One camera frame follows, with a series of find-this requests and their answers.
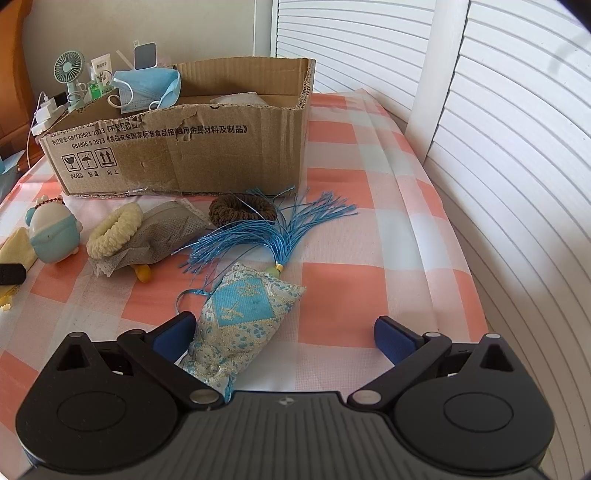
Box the green liquid bottle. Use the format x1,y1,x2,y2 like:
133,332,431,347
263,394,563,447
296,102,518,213
88,71,114,100

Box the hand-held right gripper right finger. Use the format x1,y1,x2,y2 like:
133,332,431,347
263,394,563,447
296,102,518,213
348,316,529,409

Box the green desk fan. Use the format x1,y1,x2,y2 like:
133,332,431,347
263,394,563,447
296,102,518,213
53,51,88,112

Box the white louvred door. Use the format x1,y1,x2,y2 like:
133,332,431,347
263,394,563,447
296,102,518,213
425,0,591,462
272,0,432,125

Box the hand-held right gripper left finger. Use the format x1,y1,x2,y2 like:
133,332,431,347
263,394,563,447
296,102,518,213
44,311,221,408

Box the brown cardboard box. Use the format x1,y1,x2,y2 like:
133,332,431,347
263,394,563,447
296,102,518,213
38,58,317,197

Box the brown hair scrunchie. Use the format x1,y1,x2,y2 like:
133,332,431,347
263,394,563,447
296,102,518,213
209,194,277,227

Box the white cloth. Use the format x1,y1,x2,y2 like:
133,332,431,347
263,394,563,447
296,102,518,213
210,91,264,109

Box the pale yellow soft toy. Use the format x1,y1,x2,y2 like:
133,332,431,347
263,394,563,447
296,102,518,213
0,226,35,315

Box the light blue toy figure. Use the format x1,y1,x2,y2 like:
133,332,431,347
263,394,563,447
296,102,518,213
25,196,83,264

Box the small grey screen device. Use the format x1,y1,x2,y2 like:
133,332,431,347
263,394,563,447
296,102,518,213
131,39,160,70

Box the cream hair scrunchie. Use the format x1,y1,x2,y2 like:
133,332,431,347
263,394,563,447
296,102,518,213
87,203,144,259

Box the white charger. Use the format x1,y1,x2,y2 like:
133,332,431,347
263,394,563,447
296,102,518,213
31,92,68,137

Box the orange white checked sheet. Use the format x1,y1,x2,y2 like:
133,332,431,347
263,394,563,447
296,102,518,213
0,88,490,416

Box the grey cloth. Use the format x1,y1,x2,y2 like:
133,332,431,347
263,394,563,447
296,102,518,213
88,199,215,278

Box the white charger cable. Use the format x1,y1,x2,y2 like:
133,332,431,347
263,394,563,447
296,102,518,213
25,124,38,171

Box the blue face mask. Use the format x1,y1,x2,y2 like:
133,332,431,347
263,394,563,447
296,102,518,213
108,69,182,115

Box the blue tasselled sachet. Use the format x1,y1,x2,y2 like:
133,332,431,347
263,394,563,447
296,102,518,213
174,186,357,400

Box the wooden headboard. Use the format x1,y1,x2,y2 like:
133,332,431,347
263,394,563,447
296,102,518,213
0,0,38,153

